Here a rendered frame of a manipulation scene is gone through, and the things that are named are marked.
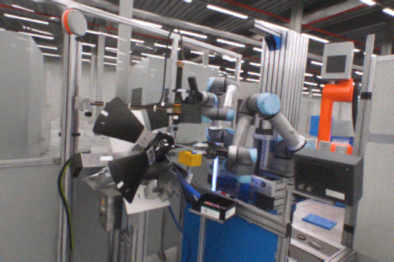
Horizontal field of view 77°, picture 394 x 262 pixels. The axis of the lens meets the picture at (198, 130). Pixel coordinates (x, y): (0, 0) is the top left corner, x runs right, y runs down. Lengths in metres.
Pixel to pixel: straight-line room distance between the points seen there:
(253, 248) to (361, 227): 1.45
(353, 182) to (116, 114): 1.13
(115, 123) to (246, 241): 1.02
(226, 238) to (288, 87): 1.15
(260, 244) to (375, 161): 1.49
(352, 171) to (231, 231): 0.85
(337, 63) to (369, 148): 2.63
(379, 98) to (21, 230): 2.93
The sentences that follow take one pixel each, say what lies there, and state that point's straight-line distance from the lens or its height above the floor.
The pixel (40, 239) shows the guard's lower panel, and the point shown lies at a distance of 2.11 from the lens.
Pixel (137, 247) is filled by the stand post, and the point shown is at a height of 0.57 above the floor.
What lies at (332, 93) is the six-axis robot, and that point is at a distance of 5.09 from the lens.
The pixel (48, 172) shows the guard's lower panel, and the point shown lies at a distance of 1.95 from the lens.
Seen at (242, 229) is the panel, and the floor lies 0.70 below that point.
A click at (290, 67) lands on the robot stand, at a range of 1.99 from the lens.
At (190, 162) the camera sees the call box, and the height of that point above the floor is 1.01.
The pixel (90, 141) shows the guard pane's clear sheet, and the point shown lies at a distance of 1.98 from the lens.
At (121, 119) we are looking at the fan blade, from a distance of 1.35.
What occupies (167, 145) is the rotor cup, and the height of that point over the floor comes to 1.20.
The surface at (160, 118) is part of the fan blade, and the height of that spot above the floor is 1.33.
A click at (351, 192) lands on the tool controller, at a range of 1.21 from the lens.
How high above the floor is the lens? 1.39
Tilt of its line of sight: 4 degrees down
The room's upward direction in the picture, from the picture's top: 4 degrees clockwise
